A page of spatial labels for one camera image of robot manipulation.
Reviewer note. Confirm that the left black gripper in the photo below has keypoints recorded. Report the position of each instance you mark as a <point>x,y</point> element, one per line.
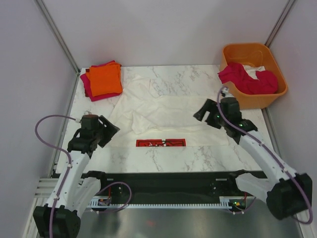
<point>110,131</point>

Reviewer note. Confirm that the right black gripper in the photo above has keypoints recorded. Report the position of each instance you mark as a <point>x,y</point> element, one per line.
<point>210,105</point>

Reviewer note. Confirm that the white t shirt red print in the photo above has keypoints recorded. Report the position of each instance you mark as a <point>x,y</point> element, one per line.
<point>142,113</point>

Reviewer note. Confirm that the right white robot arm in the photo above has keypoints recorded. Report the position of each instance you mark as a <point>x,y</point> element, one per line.
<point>284,191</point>

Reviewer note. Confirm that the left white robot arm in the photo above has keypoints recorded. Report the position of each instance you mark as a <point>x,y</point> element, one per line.
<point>60,216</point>

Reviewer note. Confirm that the crimson t shirt in basket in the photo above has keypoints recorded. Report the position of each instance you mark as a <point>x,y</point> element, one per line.
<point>234,72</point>

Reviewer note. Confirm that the white t shirt in basket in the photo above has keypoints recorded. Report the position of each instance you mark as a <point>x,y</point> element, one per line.
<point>251,71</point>

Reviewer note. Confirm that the pink folded t shirt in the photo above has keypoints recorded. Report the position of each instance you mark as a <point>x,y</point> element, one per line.
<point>87,86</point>

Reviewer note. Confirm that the orange folded t shirt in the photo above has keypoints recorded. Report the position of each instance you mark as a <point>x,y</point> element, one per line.
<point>105,79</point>

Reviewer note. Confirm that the orange plastic basket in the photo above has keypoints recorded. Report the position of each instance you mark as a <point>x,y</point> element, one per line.
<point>255,55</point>

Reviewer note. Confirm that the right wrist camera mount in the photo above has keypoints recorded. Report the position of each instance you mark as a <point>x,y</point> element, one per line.
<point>225,93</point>

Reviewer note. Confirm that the white slotted cable duct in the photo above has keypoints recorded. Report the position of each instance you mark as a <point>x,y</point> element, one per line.
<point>96,203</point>

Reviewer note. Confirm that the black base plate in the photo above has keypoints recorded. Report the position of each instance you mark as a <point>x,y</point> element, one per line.
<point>166,188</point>

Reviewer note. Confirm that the left aluminium corner post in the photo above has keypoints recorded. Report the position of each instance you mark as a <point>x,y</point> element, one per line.
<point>58,36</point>

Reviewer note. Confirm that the aluminium corner post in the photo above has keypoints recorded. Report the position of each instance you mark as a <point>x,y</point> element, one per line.
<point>58,36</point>
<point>280,21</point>

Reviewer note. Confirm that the right aluminium corner post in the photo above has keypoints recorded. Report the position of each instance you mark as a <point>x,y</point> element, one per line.
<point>280,21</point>

